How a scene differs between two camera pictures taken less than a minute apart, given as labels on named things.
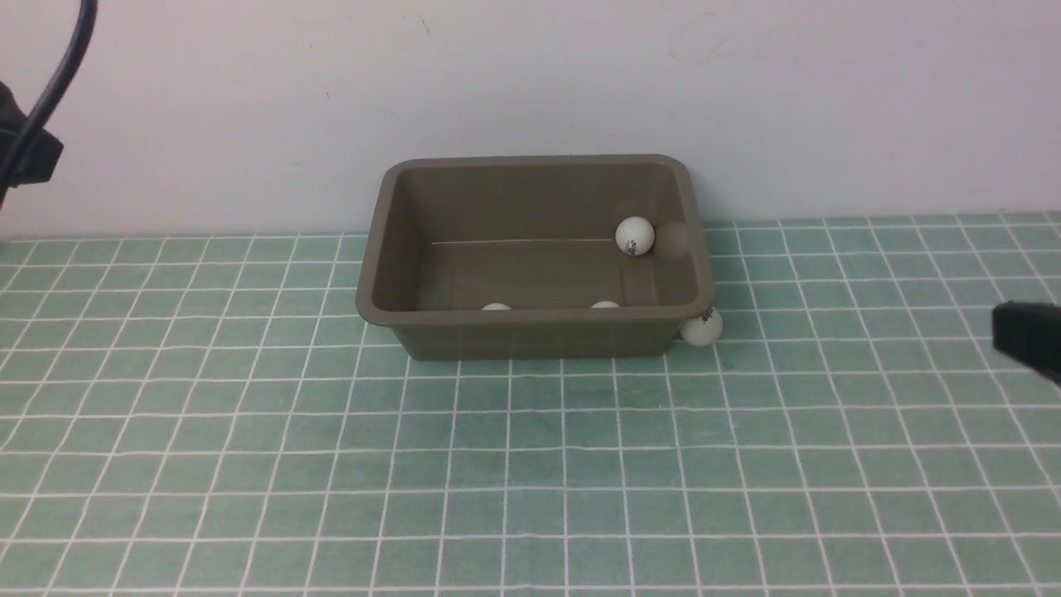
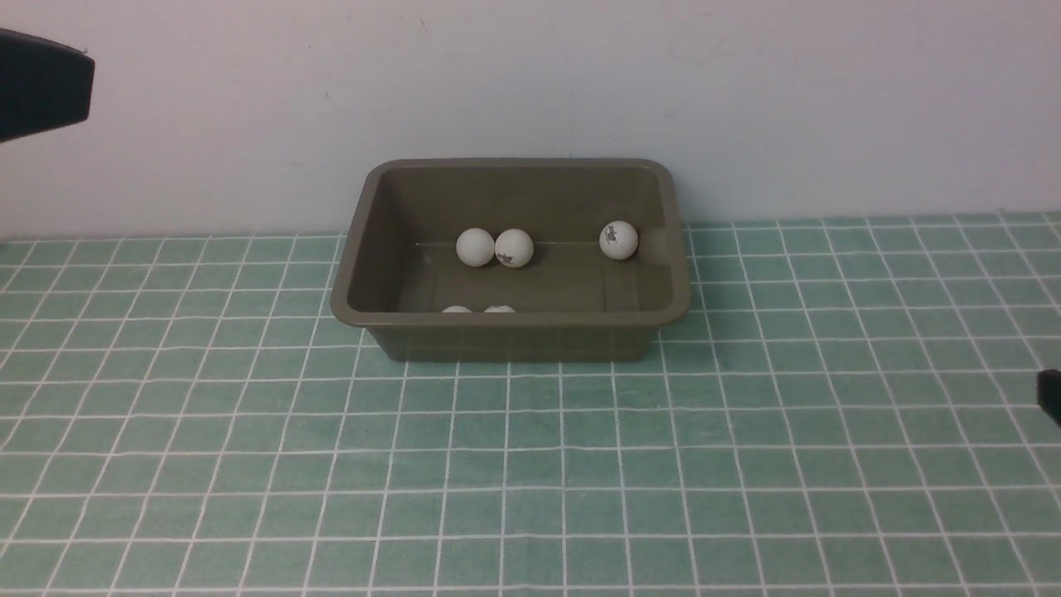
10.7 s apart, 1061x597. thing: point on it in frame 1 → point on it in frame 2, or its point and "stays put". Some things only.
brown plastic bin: x=535 y=255 stays put
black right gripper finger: x=1030 y=332 → x=1048 y=392
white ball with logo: x=703 y=331 → x=514 y=248
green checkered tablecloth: x=207 y=416 stays put
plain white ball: x=635 y=236 → x=618 y=240
